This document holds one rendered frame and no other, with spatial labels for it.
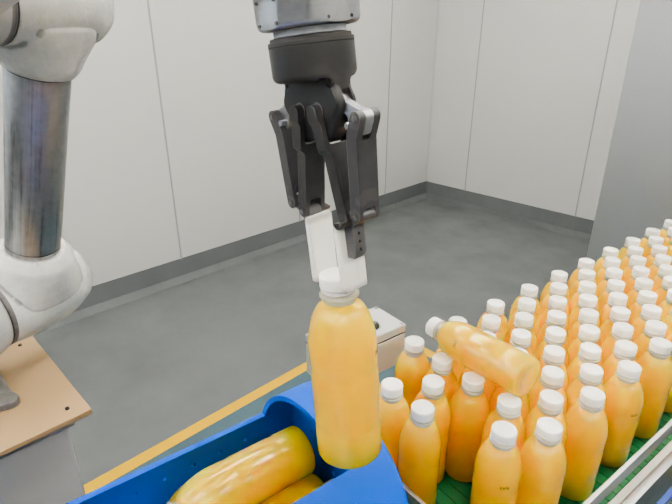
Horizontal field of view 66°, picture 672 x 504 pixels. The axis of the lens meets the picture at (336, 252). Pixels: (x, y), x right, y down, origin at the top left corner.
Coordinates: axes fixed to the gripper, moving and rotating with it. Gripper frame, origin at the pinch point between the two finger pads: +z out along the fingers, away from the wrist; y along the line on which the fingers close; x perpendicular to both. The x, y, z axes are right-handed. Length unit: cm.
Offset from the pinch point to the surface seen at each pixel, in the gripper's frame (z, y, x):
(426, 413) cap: 37.6, -8.8, 21.6
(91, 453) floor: 131, -177, -8
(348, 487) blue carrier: 29.3, -0.2, -2.2
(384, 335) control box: 38, -32, 36
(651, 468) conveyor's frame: 64, 12, 62
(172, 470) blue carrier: 34.1, -24.7, -14.7
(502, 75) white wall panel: 17, -246, 412
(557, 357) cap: 40, -3, 53
